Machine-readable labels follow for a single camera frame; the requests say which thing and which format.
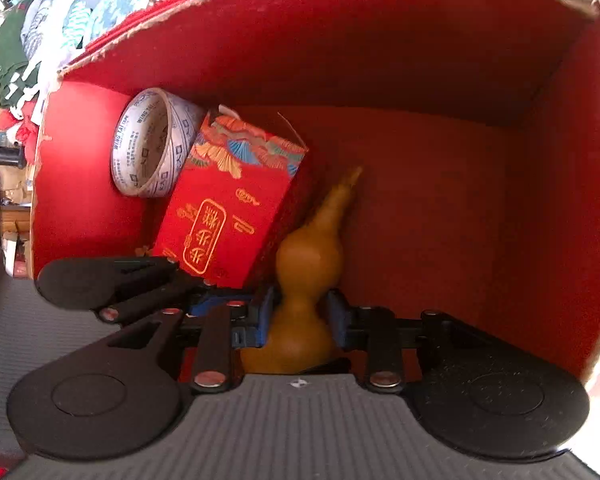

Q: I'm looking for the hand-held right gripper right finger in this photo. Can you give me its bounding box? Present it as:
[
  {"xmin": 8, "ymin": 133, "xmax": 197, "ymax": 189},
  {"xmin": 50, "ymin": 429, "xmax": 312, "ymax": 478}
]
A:
[{"xmin": 326, "ymin": 289, "xmax": 487, "ymax": 393}]

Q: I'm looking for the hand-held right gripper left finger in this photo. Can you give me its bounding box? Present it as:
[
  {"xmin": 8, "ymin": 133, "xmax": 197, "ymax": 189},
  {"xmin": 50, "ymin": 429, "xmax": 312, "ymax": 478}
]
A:
[{"xmin": 105, "ymin": 285, "xmax": 277, "ymax": 395}]

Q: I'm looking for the red gift box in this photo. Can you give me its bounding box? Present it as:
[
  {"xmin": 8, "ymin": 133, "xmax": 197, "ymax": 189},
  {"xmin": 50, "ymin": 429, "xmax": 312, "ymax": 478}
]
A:
[{"xmin": 151, "ymin": 106, "xmax": 312, "ymax": 292}]

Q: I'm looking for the red cloth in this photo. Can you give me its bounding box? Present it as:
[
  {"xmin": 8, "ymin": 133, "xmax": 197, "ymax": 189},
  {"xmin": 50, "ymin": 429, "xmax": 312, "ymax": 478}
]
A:
[{"xmin": 0, "ymin": 99, "xmax": 42, "ymax": 162}]

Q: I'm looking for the red cardboard box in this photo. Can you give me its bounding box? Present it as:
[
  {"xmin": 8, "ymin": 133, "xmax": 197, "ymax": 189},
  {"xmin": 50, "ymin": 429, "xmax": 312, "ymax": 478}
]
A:
[{"xmin": 29, "ymin": 0, "xmax": 600, "ymax": 392}]

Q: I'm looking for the blue patterned cloth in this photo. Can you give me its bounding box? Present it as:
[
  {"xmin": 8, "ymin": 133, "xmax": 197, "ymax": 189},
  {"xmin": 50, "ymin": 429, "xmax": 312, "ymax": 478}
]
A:
[{"xmin": 89, "ymin": 0, "xmax": 177, "ymax": 42}]

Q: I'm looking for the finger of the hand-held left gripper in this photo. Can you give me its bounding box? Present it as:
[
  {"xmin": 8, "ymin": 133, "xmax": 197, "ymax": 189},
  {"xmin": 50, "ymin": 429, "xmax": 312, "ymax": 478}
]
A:
[{"xmin": 99, "ymin": 255, "xmax": 255, "ymax": 326}]

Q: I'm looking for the brown gourd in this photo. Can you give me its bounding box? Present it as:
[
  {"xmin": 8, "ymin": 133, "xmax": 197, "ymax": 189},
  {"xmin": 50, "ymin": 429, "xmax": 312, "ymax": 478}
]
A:
[{"xmin": 239, "ymin": 165, "xmax": 365, "ymax": 377}]

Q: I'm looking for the green cloth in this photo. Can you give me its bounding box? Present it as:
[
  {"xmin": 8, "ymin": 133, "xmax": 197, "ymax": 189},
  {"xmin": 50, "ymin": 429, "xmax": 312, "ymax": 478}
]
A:
[{"xmin": 0, "ymin": 0, "xmax": 43, "ymax": 110}]

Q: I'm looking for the pile of clothes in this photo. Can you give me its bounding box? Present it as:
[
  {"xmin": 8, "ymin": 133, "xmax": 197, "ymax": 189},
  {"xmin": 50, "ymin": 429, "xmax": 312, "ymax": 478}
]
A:
[{"xmin": 19, "ymin": 0, "xmax": 93, "ymax": 88}]

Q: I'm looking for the printed tape roll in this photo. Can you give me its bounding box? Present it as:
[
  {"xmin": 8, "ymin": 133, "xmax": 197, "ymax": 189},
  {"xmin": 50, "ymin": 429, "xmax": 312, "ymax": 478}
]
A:
[{"xmin": 110, "ymin": 86, "xmax": 207, "ymax": 199}]

